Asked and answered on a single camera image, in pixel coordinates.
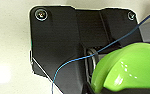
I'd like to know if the thin blue cable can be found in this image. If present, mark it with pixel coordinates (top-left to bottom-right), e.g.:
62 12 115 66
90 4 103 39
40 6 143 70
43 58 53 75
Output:
50 9 150 94

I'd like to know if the small yellow bowl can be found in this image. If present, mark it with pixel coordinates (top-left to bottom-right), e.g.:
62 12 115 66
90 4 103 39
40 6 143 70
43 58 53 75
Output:
89 42 150 94

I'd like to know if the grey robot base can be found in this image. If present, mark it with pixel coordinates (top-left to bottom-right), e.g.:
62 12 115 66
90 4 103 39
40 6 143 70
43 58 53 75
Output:
28 4 139 94

